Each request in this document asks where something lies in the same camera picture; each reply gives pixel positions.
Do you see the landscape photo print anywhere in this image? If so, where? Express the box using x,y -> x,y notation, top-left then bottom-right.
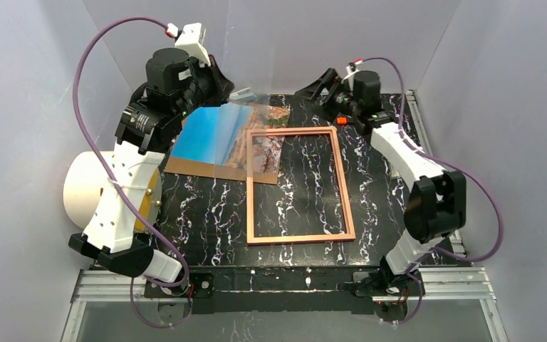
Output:
170,103 -> 291,172

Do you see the brown cardboard backing board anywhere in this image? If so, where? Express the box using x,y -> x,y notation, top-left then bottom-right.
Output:
164,156 -> 280,185

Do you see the pink picture frame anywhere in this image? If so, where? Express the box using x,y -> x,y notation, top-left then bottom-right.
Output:
246,126 -> 357,246

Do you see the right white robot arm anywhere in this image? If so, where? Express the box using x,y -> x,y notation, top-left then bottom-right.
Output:
294,68 -> 467,292

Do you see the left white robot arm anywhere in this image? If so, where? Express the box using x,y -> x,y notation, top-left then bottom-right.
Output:
68,48 -> 234,287

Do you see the orange black marker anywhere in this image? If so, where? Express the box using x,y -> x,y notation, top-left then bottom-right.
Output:
336,117 -> 349,125

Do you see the light blue stapler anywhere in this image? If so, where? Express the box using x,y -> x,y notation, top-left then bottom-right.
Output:
229,88 -> 256,102

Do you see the clear plastic packet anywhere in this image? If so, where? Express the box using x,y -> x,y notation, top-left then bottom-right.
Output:
387,161 -> 401,180

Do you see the white cylinder container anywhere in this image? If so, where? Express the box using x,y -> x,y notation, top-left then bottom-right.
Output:
63,151 -> 162,229

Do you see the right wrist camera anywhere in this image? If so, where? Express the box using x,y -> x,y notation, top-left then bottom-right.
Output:
343,59 -> 363,80

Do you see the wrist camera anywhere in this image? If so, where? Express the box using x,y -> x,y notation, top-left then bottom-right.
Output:
165,23 -> 212,68
343,59 -> 363,80

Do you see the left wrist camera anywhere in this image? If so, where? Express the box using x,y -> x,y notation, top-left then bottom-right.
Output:
165,23 -> 212,68

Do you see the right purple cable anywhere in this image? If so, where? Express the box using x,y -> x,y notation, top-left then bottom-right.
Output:
355,57 -> 506,326

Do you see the purple cable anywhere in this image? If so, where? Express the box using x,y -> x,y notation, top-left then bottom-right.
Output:
355,57 -> 506,326
71,16 -> 192,329

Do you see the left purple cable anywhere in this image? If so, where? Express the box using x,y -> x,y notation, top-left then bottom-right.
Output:
71,16 -> 192,329

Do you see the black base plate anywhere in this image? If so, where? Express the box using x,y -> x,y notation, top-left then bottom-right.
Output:
143,265 -> 427,316

